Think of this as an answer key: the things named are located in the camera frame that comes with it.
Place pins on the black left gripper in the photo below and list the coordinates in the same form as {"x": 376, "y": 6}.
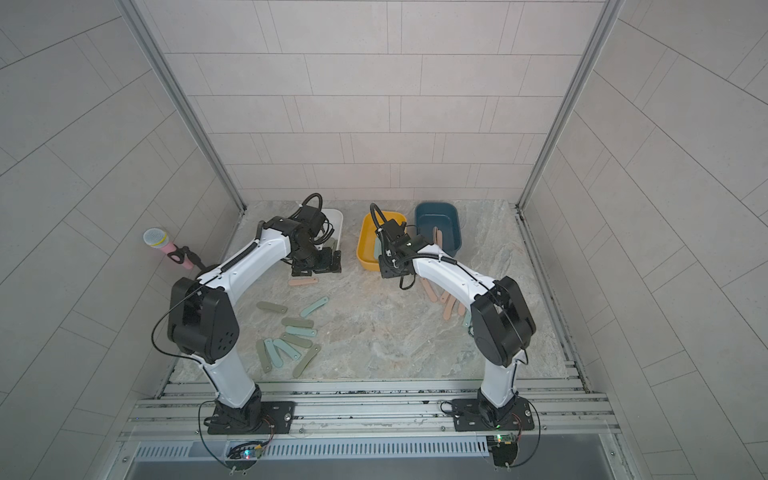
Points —
{"x": 327, "y": 266}

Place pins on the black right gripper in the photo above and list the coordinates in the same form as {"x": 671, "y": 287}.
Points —
{"x": 386, "y": 266}

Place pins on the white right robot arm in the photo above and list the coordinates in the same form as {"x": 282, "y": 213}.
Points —
{"x": 501, "y": 323}

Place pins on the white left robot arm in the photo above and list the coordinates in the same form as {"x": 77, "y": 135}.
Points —
{"x": 202, "y": 322}

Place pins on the yellow storage box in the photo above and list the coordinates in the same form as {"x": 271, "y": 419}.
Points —
{"x": 368, "y": 248}

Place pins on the white storage box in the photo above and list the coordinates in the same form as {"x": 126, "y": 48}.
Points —
{"x": 335, "y": 225}

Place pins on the dark teal storage box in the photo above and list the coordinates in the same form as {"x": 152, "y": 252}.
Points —
{"x": 443, "y": 217}

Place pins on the black microphone stand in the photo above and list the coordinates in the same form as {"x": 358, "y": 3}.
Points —
{"x": 192, "y": 261}

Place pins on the pink toy microphone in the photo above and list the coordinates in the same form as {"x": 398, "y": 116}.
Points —
{"x": 159, "y": 239}

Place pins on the left circuit board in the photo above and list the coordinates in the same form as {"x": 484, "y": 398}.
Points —
{"x": 250, "y": 451}

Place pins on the circuit board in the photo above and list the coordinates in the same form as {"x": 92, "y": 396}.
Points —
{"x": 503, "y": 449}
{"x": 250, "y": 451}

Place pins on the right circuit board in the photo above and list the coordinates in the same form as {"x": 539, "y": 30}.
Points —
{"x": 503, "y": 449}

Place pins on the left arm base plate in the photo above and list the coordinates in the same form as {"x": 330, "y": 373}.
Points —
{"x": 255, "y": 418}

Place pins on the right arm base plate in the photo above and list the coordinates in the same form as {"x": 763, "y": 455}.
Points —
{"x": 479, "y": 415}

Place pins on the aluminium rail frame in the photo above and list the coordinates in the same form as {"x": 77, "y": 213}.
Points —
{"x": 374, "y": 408}

